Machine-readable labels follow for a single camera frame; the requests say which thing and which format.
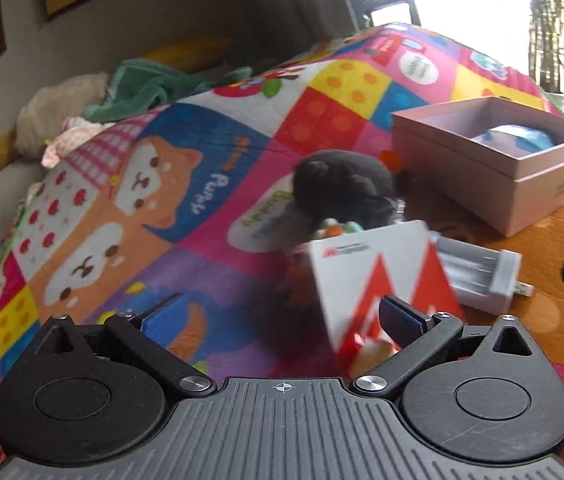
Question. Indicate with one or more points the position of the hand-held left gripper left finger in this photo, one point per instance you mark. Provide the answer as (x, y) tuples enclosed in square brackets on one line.
[(161, 317)]

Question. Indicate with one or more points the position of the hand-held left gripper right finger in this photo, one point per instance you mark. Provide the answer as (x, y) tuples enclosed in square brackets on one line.
[(404, 320)]

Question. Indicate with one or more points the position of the pink cardboard box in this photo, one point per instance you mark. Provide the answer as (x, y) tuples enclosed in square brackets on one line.
[(462, 175)]

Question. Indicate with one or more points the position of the colourful bead toy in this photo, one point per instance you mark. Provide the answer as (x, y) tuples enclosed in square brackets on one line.
[(334, 230)]

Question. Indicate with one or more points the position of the colourful printed play mat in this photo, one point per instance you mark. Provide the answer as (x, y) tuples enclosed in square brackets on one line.
[(111, 270)]

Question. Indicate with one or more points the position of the orange plastic toy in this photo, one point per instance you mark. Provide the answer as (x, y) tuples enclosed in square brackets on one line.
[(391, 160)]

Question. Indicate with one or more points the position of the beige pillow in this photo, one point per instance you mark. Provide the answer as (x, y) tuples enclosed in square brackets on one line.
[(56, 110)]

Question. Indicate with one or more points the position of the pink floral cloth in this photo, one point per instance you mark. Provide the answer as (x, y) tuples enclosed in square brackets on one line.
[(74, 140)]

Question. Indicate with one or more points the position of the white battery charger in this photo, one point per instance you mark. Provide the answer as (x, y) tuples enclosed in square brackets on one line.
[(487, 270)]

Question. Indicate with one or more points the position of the green towel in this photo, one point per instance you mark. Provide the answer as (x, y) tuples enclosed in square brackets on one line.
[(146, 85)]

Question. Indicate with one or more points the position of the grey curtain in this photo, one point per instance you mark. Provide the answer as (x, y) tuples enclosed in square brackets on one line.
[(287, 0)]

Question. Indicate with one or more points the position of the white and red box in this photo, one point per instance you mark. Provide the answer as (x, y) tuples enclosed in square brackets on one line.
[(372, 260)]

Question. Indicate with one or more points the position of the black plush toy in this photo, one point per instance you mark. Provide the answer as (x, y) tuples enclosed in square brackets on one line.
[(337, 180)]

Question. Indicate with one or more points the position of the blue packet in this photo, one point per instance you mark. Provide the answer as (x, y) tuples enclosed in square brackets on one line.
[(512, 137)]

